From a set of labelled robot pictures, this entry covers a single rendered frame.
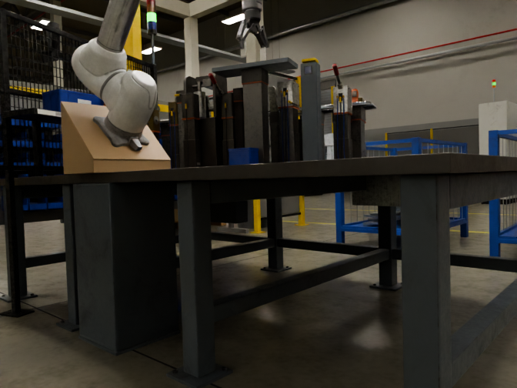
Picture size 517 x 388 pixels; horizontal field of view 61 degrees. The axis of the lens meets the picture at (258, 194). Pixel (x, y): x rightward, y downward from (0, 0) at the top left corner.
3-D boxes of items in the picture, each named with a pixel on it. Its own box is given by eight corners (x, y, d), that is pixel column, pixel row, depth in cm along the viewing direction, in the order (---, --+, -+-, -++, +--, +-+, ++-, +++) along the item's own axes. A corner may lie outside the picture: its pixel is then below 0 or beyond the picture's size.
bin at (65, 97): (108, 119, 255) (107, 96, 255) (60, 113, 229) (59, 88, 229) (89, 122, 264) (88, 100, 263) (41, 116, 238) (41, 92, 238)
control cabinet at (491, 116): (512, 197, 1051) (511, 95, 1041) (538, 198, 1013) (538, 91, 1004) (478, 203, 881) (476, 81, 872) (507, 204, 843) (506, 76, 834)
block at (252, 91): (271, 168, 201) (268, 70, 199) (264, 168, 193) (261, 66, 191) (251, 169, 204) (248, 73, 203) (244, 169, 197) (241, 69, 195)
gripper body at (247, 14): (252, 6, 189) (253, 28, 190) (265, 11, 196) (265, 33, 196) (239, 11, 194) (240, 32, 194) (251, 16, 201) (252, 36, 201)
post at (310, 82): (323, 167, 191) (321, 65, 189) (318, 166, 184) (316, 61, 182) (307, 167, 194) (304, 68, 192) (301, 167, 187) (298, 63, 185)
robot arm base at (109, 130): (118, 154, 172) (124, 143, 170) (91, 118, 180) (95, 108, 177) (155, 151, 187) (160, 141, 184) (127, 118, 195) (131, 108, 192)
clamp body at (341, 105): (354, 167, 203) (351, 88, 202) (348, 167, 192) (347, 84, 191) (338, 168, 206) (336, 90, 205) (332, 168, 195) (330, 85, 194)
